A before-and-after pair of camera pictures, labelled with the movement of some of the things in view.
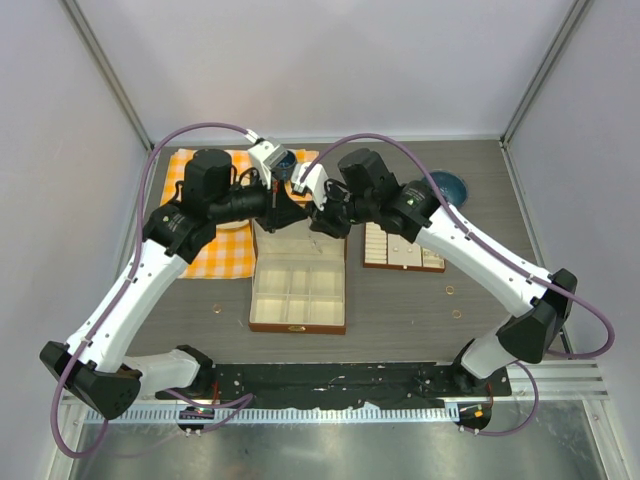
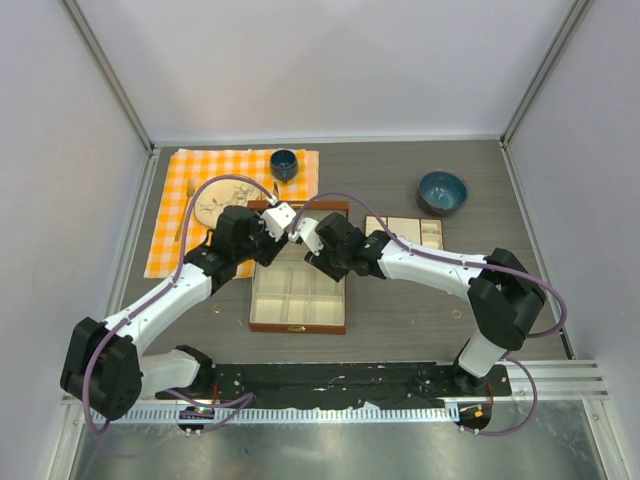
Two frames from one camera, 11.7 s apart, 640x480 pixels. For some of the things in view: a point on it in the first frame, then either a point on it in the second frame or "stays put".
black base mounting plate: [324, 385] stays put
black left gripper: [279, 210] -> [273, 246]
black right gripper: [322, 222] -> [321, 263]
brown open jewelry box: [298, 281] stays put
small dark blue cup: [284, 168] stays put
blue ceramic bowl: [453, 189] stays put
